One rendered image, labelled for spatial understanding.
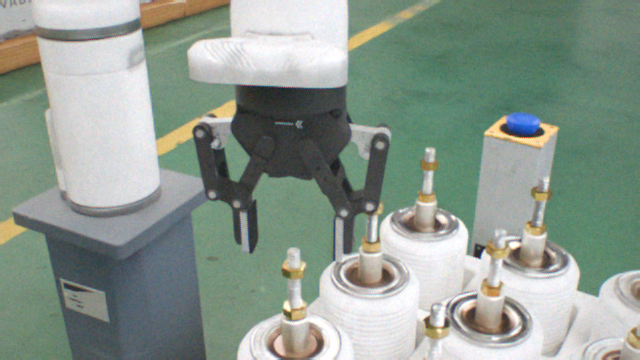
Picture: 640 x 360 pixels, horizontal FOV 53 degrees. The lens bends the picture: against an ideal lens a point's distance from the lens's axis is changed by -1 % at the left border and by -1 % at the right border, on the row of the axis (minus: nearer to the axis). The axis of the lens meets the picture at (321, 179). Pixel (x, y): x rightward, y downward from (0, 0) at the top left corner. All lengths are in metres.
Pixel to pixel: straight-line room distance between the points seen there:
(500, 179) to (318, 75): 0.49
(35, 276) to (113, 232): 0.54
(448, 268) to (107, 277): 0.35
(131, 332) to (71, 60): 0.28
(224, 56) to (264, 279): 0.72
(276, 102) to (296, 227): 0.80
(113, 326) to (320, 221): 0.60
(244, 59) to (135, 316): 0.38
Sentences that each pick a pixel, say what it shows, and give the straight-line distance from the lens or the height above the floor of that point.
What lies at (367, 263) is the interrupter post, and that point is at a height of 0.27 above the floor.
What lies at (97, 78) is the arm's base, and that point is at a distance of 0.60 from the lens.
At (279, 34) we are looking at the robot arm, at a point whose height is 0.51.
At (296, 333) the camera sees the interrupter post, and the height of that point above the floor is 0.27.
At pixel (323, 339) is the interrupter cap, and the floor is 0.25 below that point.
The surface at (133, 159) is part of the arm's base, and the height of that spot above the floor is 0.35.
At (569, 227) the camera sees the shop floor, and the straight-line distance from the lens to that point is 1.27.
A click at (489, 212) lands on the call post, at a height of 0.21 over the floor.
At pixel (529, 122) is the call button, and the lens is 0.80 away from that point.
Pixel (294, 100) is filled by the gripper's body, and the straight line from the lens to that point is 0.40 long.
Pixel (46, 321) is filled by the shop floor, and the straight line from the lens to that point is 1.05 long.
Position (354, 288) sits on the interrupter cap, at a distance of 0.60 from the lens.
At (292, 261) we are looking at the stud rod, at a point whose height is 0.33.
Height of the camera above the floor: 0.61
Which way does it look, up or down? 26 degrees down
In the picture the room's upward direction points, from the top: straight up
